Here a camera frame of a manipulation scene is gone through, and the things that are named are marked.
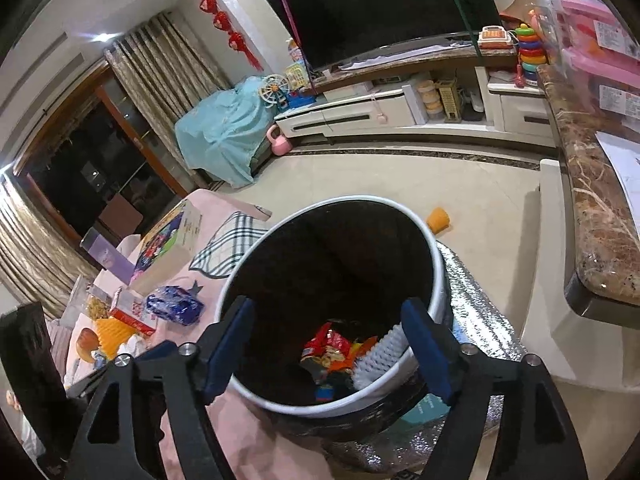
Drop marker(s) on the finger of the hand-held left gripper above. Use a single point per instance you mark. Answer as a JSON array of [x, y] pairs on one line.
[[156, 351]]

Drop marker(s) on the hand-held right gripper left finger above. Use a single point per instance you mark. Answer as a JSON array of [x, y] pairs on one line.
[[234, 347]]

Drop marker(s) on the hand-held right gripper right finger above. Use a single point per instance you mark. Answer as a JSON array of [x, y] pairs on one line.
[[425, 350]]

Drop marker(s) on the black bin with white rim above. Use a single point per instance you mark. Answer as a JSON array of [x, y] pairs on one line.
[[325, 260]]

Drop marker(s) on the striped pink cushion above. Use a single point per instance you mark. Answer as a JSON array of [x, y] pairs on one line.
[[60, 345]]

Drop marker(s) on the yellow bumpy toy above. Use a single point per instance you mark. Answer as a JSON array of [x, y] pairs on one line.
[[115, 336]]

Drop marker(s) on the red and white carton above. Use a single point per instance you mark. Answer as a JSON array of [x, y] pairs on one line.
[[131, 312]]

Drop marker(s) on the blue snack packet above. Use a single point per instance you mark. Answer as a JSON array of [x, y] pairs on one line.
[[175, 305]]

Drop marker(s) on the white bristle brush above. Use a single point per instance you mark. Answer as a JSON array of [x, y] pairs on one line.
[[375, 360]]

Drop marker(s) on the red yellow apple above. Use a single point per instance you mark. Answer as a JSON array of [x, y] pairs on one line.
[[87, 342]]

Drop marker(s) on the pale blue box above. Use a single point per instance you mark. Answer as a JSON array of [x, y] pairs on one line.
[[425, 410]]

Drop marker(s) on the silver foil mat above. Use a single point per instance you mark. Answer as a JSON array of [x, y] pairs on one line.
[[480, 320]]

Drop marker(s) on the clear popcorn jar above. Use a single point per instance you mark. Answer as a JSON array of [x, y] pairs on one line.
[[97, 307]]

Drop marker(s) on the red snack wrapper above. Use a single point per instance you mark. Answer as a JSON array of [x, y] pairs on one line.
[[325, 342]]

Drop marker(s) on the beige patterned curtain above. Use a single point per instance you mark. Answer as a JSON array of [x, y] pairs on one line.
[[35, 250], [165, 85]]

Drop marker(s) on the purple drinking bottle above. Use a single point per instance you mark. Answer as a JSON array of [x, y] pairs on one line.
[[107, 260]]

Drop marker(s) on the thick colourful picture book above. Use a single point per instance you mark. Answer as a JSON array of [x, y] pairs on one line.
[[165, 245]]

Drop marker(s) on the orange cup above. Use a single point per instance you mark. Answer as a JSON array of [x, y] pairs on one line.
[[438, 220]]

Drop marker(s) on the wooden framed glass door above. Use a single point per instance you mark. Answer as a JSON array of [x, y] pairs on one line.
[[85, 160]]

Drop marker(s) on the pink kettlebell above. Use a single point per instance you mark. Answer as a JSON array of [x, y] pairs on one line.
[[279, 142]]

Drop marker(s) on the teal covered armchair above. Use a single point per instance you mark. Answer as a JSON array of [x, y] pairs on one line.
[[220, 130]]

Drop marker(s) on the brown marble table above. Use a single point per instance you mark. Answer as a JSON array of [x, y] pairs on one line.
[[590, 200]]

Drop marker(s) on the white television cabinet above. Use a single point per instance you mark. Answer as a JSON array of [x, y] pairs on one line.
[[350, 115]]

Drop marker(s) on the yellow metal grater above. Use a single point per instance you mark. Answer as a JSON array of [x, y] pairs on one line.
[[450, 102]]

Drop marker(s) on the stacked cream containers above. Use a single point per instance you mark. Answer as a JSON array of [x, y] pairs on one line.
[[430, 101]]

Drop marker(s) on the blue toy set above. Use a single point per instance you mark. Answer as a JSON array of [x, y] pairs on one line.
[[302, 101]]

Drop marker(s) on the ferris wheel toy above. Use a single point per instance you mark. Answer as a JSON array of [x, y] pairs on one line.
[[273, 91]]

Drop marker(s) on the white paper sheet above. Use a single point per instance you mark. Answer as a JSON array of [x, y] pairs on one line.
[[625, 170]]

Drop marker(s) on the pink toy house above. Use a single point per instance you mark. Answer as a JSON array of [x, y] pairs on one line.
[[296, 51]]

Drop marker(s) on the toy cash register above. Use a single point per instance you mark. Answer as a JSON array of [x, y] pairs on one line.
[[495, 37]]

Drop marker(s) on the pink plastic storage box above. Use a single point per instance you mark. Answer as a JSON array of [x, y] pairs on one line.
[[590, 15], [605, 80]]

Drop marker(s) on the red hanging knot decoration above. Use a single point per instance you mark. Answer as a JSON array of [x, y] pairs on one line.
[[220, 20]]

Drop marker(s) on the black flat television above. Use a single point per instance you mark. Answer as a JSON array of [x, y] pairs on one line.
[[375, 5]]

